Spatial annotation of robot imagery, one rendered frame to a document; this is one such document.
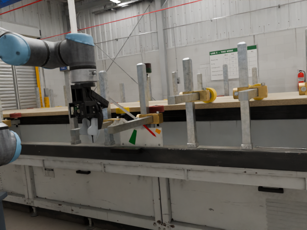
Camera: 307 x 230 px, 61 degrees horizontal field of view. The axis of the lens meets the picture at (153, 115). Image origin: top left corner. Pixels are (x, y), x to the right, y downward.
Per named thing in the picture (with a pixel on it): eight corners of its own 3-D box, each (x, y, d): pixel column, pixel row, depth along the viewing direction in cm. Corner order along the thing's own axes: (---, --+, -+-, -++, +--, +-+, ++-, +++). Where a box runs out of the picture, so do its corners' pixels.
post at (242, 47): (251, 154, 112) (245, 41, 108) (242, 154, 113) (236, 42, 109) (252, 152, 115) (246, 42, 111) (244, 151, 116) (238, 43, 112)
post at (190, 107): (196, 159, 124) (189, 57, 119) (189, 158, 125) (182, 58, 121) (198, 156, 127) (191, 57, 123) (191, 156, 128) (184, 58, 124)
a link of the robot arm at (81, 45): (76, 38, 95) (98, 33, 91) (80, 72, 96) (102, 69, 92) (57, 33, 87) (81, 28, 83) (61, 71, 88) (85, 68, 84)
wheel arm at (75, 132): (76, 138, 118) (75, 128, 117) (70, 138, 119) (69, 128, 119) (128, 123, 156) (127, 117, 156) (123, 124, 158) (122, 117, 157)
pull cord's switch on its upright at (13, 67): (23, 123, 347) (13, 39, 337) (16, 123, 354) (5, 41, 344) (29, 122, 354) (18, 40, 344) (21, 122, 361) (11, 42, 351)
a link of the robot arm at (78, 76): (82, 72, 96) (103, 69, 91) (83, 85, 96) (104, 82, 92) (64, 71, 88) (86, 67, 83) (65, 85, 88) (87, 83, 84)
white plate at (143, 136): (162, 147, 130) (161, 128, 129) (119, 146, 142) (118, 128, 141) (163, 147, 131) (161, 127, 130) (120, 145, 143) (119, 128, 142)
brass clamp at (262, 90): (267, 97, 105) (266, 85, 105) (232, 99, 111) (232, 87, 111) (267, 96, 111) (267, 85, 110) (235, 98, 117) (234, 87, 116)
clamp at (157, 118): (159, 123, 130) (158, 113, 129) (136, 124, 136) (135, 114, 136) (164, 122, 135) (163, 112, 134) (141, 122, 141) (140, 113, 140)
